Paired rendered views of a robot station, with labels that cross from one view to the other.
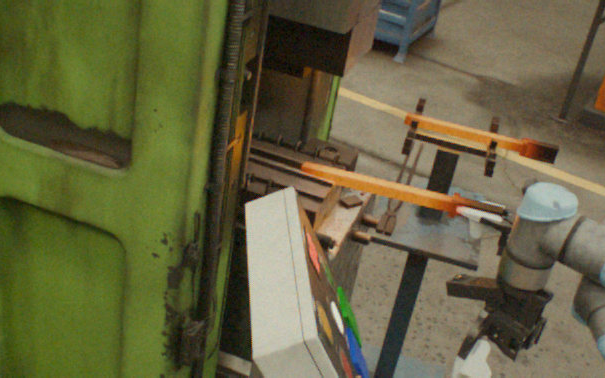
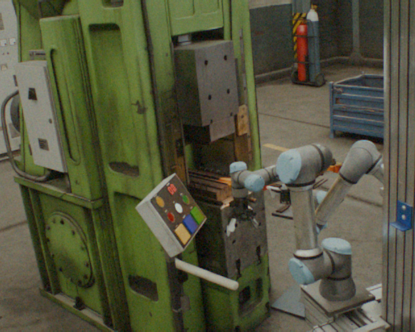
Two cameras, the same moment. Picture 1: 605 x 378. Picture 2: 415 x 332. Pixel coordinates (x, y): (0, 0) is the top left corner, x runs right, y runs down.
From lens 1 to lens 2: 1.81 m
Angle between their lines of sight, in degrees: 29
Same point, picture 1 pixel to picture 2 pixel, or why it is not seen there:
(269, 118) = (224, 166)
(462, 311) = (379, 271)
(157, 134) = (143, 163)
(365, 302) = not seen: hidden behind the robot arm
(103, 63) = (132, 145)
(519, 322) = (240, 209)
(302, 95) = (232, 155)
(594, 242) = (243, 176)
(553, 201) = (234, 165)
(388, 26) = not seen: hidden behind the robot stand
